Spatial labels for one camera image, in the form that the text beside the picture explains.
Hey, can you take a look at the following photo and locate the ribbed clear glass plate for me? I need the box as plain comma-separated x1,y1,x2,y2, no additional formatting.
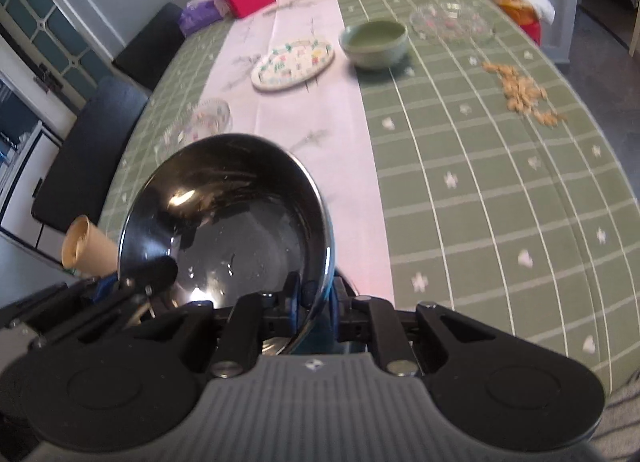
409,2,496,43

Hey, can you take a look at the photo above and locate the black chair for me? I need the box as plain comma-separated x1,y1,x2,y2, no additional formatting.
112,2,186,90
31,76,151,238

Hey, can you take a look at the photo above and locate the pile of peanuts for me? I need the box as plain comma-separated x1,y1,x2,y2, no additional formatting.
482,61,568,127

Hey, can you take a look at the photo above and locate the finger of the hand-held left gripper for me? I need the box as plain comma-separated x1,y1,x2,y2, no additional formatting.
30,259,179,350
0,275,120,330

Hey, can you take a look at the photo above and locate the small clear glass dish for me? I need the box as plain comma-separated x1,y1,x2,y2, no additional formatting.
155,98,233,165

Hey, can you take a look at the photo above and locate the purple tissue packet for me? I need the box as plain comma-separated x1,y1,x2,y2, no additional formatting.
179,0,223,36

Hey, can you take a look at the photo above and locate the white cabinet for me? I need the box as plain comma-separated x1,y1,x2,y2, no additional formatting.
0,0,126,263

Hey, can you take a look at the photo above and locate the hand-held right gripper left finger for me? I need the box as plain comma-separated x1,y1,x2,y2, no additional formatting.
127,272,302,378

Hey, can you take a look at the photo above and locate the green ceramic bowl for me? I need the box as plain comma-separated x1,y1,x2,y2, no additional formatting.
339,20,410,70

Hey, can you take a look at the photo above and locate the paper cup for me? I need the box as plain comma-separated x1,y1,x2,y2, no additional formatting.
61,215,122,279

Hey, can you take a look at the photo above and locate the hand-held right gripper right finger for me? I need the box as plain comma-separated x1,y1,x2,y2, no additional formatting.
332,269,506,377

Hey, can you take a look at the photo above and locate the stainless steel bowl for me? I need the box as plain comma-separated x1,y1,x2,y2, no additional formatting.
117,132,336,355

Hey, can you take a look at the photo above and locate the orange patterned cloth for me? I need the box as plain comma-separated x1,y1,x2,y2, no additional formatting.
489,0,541,26

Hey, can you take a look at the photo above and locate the green checked tablecloth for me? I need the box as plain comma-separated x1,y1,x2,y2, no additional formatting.
97,0,640,393

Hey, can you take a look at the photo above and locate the floral oval plate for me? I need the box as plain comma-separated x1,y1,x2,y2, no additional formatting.
251,39,336,92

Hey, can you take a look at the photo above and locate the pink table runner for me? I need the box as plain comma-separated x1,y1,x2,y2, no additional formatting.
200,0,396,308

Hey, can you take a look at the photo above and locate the striped grey cloth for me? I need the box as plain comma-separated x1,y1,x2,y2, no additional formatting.
597,382,640,462

